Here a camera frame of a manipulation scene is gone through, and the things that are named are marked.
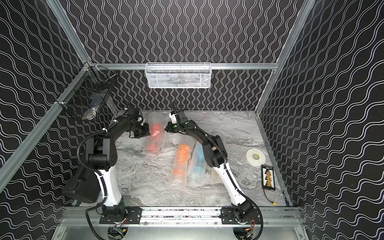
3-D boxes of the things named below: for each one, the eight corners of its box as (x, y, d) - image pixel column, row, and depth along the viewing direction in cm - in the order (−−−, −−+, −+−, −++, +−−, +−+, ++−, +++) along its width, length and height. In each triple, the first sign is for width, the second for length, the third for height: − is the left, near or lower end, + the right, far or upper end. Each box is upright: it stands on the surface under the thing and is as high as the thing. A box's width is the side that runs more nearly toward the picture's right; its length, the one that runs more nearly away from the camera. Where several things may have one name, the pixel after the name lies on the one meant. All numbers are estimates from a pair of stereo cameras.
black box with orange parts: (261, 188, 85) (263, 187, 83) (260, 166, 94) (262, 164, 92) (273, 191, 84) (275, 190, 82) (271, 168, 93) (273, 166, 91)
